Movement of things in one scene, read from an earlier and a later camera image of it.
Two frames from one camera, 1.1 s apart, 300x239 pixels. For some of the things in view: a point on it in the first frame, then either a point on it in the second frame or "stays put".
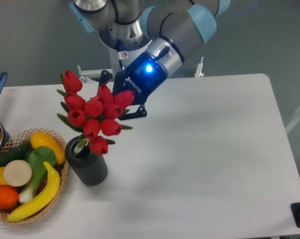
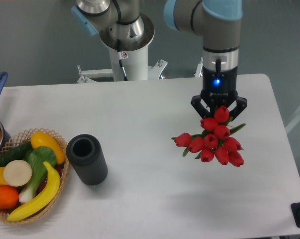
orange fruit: (4, 197) stays put
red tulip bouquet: (97, 117) -> (215, 141)
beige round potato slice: (17, 173) stays put
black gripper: (143, 76) -> (219, 88)
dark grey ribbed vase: (90, 168) stays put
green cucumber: (18, 153) stays put
